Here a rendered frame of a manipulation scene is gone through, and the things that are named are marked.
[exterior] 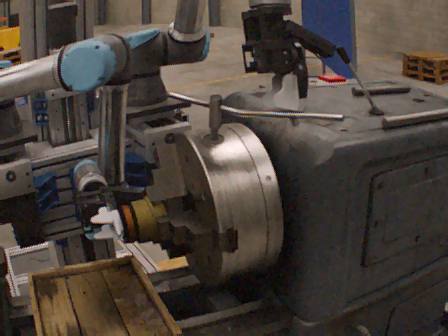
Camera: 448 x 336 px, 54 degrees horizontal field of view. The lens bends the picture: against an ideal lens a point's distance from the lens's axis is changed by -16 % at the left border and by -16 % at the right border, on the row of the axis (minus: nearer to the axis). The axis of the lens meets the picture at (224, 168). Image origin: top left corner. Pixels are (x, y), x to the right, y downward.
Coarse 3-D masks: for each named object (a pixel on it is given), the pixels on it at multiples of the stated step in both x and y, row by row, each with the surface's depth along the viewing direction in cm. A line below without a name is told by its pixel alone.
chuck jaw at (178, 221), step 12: (168, 216) 95; (180, 216) 95; (192, 216) 95; (168, 228) 94; (180, 228) 91; (192, 228) 90; (204, 228) 90; (228, 228) 89; (180, 240) 92; (192, 240) 90; (204, 240) 89; (216, 240) 90; (228, 240) 89; (228, 252) 90
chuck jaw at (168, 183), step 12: (168, 144) 102; (156, 156) 102; (168, 156) 101; (156, 168) 104; (168, 168) 100; (180, 168) 101; (156, 180) 99; (168, 180) 100; (180, 180) 101; (144, 192) 100; (156, 192) 99; (168, 192) 99; (180, 192) 100
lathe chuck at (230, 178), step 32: (224, 128) 99; (192, 160) 94; (224, 160) 91; (192, 192) 98; (224, 192) 88; (256, 192) 90; (224, 224) 88; (256, 224) 90; (192, 256) 106; (224, 256) 89; (256, 256) 93
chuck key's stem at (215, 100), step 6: (210, 96) 90; (216, 96) 90; (210, 102) 90; (216, 102) 90; (210, 108) 91; (216, 108) 90; (210, 114) 91; (216, 114) 91; (210, 120) 92; (216, 120) 92; (210, 126) 93; (216, 126) 92; (216, 132) 94; (210, 138) 95; (216, 138) 94
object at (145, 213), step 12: (132, 204) 96; (144, 204) 96; (156, 204) 98; (120, 216) 95; (132, 216) 94; (144, 216) 94; (156, 216) 96; (132, 228) 94; (144, 228) 94; (156, 228) 95; (132, 240) 95; (144, 240) 96; (156, 240) 96
